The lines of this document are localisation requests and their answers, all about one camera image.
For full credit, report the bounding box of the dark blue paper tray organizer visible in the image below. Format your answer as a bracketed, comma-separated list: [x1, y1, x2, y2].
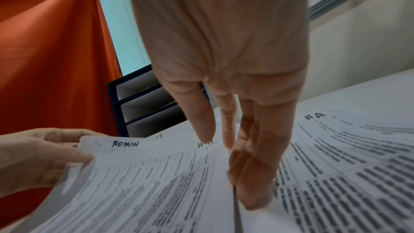
[107, 63, 211, 138]

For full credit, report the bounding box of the pile of printed papers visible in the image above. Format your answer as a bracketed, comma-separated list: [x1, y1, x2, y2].
[142, 109, 414, 233]

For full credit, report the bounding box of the red curtain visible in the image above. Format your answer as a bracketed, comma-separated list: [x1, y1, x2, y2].
[0, 0, 123, 233]

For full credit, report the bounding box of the person's right hand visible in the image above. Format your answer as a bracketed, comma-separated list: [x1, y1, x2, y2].
[124, 0, 310, 211]

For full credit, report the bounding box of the window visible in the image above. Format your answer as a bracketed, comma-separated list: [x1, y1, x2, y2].
[89, 0, 154, 77]

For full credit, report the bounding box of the white printed paper sheet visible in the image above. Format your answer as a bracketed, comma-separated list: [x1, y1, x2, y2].
[19, 135, 242, 233]

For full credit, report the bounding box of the person's left hand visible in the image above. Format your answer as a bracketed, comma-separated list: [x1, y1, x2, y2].
[0, 128, 111, 198]

